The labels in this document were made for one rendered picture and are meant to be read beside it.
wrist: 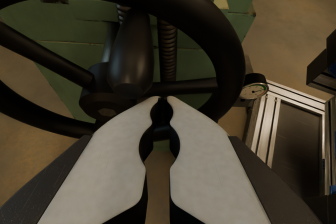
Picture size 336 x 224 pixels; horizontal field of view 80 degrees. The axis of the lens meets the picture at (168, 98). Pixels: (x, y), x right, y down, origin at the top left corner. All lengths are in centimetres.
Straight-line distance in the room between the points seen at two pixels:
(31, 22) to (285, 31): 173
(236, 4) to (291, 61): 133
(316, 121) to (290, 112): 12
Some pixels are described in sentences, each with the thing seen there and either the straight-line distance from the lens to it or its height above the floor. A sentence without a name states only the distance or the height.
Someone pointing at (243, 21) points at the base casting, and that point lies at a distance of 40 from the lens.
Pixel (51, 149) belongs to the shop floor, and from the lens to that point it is 116.
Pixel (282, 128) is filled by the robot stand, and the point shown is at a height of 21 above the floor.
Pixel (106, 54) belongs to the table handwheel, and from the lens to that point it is 25.
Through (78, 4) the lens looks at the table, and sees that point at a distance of 26.
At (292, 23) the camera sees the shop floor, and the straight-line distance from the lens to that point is 203.
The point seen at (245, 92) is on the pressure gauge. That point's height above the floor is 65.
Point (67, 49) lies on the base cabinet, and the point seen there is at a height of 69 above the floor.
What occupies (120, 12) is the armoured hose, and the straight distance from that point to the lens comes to 24.
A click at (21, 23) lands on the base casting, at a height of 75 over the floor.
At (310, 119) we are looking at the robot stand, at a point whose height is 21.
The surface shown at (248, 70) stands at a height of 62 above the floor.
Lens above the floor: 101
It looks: 58 degrees down
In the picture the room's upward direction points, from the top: 9 degrees clockwise
